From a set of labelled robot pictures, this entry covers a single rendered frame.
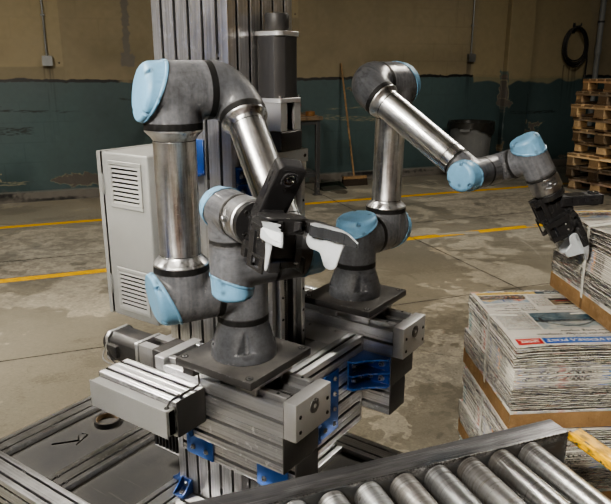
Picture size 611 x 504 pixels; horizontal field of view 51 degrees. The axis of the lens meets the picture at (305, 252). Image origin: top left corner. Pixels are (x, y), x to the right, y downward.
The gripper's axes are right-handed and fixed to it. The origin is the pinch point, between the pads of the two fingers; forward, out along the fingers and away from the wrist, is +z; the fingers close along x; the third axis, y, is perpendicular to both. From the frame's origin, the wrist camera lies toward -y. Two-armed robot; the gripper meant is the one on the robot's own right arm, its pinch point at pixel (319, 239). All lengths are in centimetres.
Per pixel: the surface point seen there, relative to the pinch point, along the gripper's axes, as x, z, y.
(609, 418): -99, -16, 48
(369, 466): -20.5, -7.6, 41.2
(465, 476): -35, 1, 41
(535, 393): -81, -24, 43
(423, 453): -31, -6, 40
